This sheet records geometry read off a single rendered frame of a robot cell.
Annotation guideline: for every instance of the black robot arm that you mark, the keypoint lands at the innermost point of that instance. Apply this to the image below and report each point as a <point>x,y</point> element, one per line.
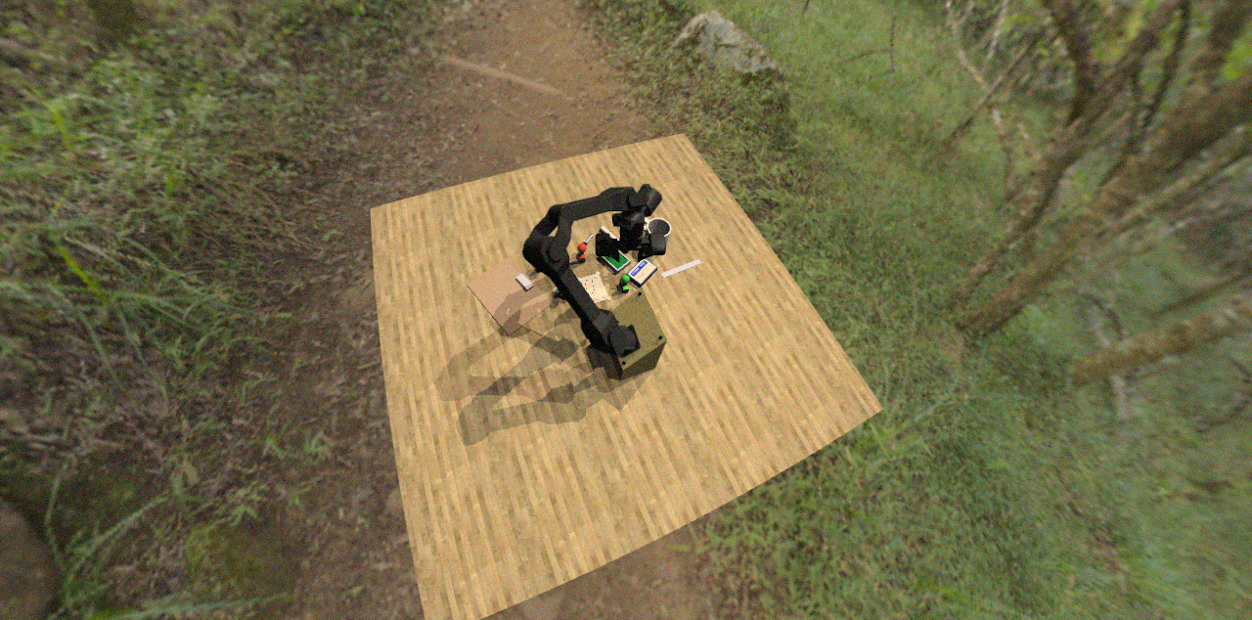
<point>548,254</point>

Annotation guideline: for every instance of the grey flat strip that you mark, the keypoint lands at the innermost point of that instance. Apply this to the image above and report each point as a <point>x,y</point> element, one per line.
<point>681,268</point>

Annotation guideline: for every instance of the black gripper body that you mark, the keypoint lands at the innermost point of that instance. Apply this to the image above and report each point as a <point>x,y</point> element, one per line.
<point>655,243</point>

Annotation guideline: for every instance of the beige ceramic mug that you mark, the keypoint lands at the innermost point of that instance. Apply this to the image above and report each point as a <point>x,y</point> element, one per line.
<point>658,225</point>

